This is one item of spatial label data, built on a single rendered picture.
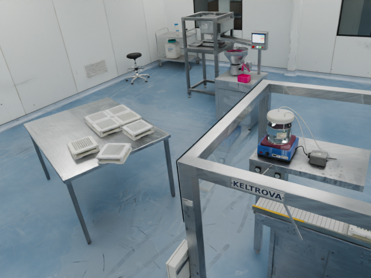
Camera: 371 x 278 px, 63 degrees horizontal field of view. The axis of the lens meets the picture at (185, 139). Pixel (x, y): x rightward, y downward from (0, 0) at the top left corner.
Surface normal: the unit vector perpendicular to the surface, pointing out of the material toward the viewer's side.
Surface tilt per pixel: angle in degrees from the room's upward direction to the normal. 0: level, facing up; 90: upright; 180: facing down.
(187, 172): 90
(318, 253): 90
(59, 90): 90
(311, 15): 90
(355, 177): 0
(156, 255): 0
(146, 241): 0
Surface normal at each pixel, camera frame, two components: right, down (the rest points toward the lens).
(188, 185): -0.52, 0.47
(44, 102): 0.80, 0.24
